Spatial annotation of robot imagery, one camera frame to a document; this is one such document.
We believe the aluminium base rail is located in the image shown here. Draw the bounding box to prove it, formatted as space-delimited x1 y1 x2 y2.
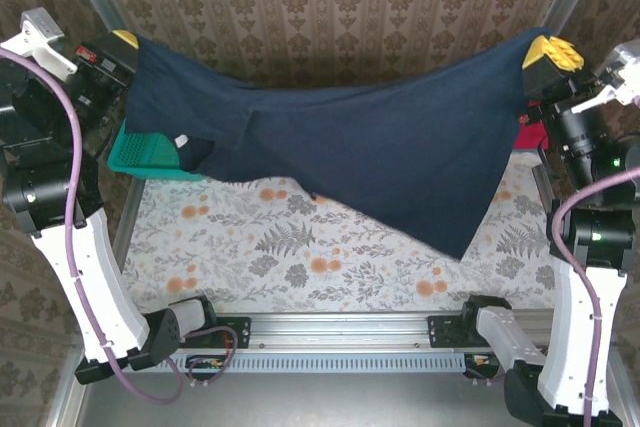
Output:
179 311 551 354

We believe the pink-red t-shirt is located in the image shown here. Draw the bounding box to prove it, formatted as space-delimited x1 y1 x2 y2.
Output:
512 116 550 151

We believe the teal plastic basket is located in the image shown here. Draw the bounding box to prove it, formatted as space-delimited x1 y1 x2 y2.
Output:
107 119 206 183

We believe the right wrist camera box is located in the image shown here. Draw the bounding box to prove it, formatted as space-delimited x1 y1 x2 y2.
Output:
572 39 640 116

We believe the grey metal panel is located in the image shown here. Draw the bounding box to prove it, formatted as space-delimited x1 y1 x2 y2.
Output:
77 371 519 427

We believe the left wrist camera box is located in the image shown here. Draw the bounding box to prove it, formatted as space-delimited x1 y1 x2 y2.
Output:
0 6 79 84

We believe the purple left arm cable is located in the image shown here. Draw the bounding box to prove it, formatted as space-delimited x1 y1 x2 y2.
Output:
0 44 186 406

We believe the floral patterned tablecloth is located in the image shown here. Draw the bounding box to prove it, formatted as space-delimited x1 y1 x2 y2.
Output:
122 146 559 316

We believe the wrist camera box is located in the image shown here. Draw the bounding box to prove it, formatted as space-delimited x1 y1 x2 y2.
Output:
0 6 79 84
572 39 640 116

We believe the aluminium table side rail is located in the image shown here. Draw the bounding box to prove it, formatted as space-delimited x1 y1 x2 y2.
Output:
112 176 146 271
531 161 557 211

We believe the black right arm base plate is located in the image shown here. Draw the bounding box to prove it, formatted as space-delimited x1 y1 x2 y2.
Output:
427 315 476 349

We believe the grey slotted cable duct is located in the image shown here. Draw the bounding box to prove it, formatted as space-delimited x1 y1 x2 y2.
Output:
169 350 466 374

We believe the navy blue t-shirt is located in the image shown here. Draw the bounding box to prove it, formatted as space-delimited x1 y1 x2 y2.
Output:
122 26 551 262

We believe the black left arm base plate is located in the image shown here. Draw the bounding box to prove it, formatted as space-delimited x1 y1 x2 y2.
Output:
199 315 251 349

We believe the thin dark base cable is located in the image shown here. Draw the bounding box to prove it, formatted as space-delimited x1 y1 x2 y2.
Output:
462 353 507 384
184 325 239 384

